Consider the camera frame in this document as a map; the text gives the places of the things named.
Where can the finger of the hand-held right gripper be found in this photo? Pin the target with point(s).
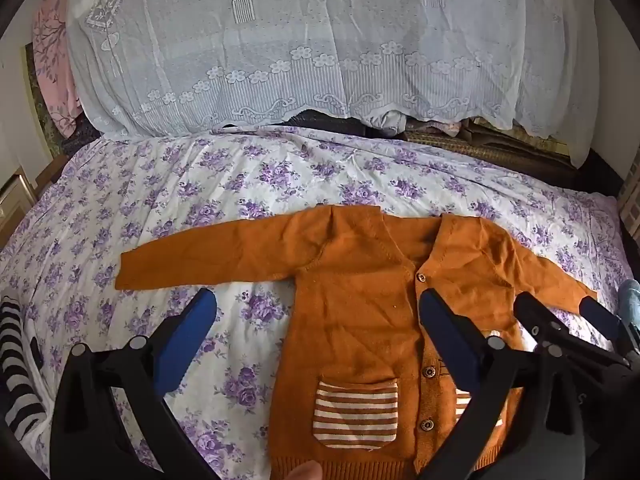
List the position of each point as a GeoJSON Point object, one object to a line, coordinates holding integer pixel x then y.
{"type": "Point", "coordinates": [537, 312]}
{"type": "Point", "coordinates": [602, 322]}

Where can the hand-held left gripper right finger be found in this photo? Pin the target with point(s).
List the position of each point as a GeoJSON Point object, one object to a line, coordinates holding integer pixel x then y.
{"type": "Point", "coordinates": [445, 330]}

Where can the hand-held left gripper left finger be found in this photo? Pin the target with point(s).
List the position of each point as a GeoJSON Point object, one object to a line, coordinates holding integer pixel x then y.
{"type": "Point", "coordinates": [185, 340]}

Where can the orange knit cardigan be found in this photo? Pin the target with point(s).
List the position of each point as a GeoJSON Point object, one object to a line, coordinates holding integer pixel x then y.
{"type": "Point", "coordinates": [360, 300]}

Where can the person's left hand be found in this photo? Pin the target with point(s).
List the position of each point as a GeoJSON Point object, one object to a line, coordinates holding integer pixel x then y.
{"type": "Point", "coordinates": [306, 472]}

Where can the purple floral bedsheet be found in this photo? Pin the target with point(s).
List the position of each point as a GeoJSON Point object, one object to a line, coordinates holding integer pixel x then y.
{"type": "Point", "coordinates": [150, 200]}

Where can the black and white striped garment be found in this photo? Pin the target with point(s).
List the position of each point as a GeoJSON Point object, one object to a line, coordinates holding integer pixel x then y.
{"type": "Point", "coordinates": [15, 360]}

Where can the wooden nightstand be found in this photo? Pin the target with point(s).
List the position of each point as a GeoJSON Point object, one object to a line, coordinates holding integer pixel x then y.
{"type": "Point", "coordinates": [12, 200]}

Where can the olive patterned cloth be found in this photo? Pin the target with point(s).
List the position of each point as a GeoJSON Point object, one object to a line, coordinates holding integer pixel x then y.
{"type": "Point", "coordinates": [37, 110]}

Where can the pink floral cloth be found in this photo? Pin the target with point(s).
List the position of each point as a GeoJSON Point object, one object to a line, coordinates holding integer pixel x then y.
{"type": "Point", "coordinates": [50, 60]}

